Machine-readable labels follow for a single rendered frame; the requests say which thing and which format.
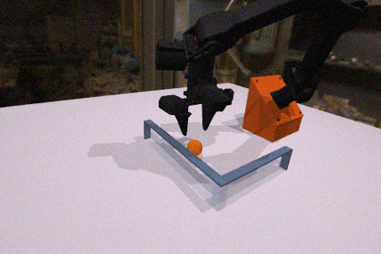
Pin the clear l-shaped low wall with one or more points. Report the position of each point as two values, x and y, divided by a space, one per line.
218 197

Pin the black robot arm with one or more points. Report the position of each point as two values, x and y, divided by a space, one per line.
220 31

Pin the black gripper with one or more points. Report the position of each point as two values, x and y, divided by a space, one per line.
177 106

